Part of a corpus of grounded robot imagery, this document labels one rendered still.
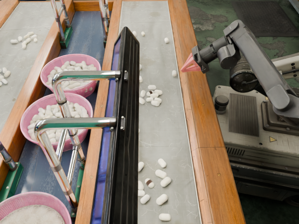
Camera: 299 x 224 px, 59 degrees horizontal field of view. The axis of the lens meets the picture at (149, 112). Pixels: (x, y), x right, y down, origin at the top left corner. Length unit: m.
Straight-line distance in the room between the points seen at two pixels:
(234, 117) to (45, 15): 1.27
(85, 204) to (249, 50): 0.68
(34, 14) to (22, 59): 0.49
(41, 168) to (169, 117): 0.51
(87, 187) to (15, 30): 1.14
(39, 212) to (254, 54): 0.79
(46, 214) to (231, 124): 0.96
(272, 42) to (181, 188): 2.47
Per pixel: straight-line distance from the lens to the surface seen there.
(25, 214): 0.91
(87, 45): 1.60
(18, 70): 1.40
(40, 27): 1.72
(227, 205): 0.84
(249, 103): 1.56
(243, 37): 0.94
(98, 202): 0.47
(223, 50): 0.96
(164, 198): 0.82
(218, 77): 2.47
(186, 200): 0.85
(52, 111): 1.14
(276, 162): 1.47
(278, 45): 3.12
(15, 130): 1.07
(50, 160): 0.64
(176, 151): 0.93
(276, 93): 0.72
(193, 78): 1.19
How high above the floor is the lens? 1.50
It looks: 46 degrees down
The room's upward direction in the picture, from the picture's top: straight up
